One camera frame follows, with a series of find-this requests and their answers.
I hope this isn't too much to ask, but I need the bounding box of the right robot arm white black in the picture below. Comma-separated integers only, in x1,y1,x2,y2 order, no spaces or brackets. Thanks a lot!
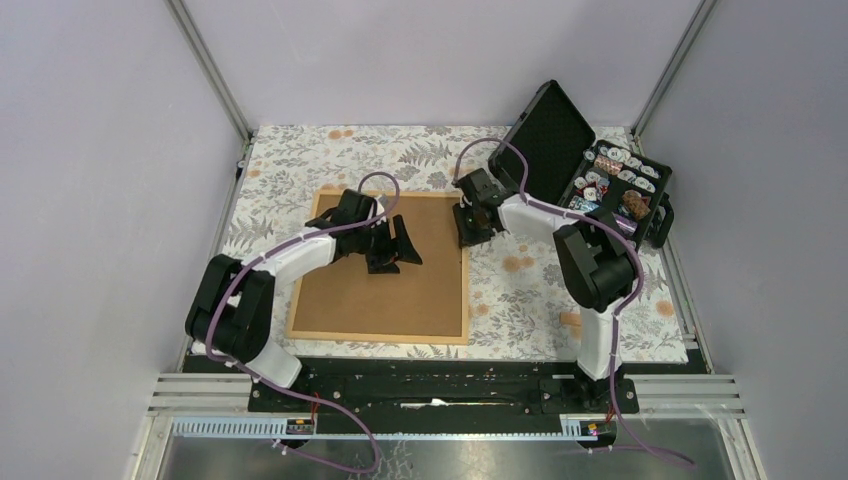
453,169,644,412

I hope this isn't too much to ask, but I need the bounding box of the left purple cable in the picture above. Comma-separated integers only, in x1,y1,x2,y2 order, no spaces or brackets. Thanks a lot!
203,172,385,476

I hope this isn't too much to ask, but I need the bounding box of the floral patterned table mat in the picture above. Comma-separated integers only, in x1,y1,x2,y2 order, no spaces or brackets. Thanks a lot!
222,126,687,364

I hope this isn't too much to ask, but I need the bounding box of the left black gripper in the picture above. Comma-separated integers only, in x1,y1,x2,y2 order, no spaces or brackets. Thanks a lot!
354,214,422,274

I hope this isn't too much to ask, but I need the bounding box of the open black chip case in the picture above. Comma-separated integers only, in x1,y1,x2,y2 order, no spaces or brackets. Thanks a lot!
504,80,674,249

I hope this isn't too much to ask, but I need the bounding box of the brown frame backing board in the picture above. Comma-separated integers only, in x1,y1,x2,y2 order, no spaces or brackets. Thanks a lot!
291,194,464,338

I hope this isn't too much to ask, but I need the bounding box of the light wooden picture frame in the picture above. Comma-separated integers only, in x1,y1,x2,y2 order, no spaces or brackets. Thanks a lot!
285,188,472,347

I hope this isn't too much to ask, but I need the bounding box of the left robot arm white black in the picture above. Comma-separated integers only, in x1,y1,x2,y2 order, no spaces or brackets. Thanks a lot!
185,189,423,411

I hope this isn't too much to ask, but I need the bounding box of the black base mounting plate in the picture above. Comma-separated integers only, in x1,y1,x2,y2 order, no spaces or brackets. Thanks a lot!
247,357,641,417

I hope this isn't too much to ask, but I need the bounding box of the small wooden block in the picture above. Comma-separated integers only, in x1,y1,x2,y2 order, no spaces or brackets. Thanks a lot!
559,312,582,329

